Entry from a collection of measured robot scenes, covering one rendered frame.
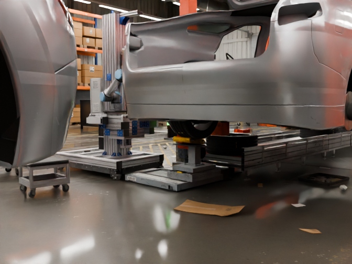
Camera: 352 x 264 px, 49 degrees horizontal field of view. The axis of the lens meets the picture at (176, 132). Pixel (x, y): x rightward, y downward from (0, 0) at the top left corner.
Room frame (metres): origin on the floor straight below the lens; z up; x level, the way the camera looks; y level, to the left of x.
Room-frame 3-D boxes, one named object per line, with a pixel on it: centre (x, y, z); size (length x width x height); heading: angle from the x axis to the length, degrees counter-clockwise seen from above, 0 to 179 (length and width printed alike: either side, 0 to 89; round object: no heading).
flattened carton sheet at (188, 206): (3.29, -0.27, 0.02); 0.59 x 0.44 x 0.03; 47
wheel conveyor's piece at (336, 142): (6.94, -2.51, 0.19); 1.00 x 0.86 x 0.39; 137
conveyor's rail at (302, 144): (5.39, -1.62, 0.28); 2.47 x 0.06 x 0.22; 137
